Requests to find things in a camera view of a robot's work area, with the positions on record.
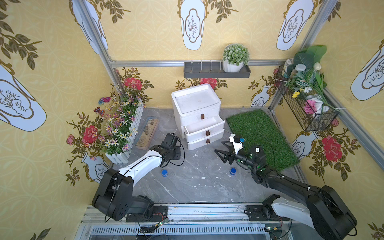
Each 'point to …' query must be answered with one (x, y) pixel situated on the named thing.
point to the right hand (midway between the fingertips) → (226, 140)
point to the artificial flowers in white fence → (123, 113)
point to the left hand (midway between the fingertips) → (171, 151)
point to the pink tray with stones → (145, 136)
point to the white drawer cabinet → (196, 111)
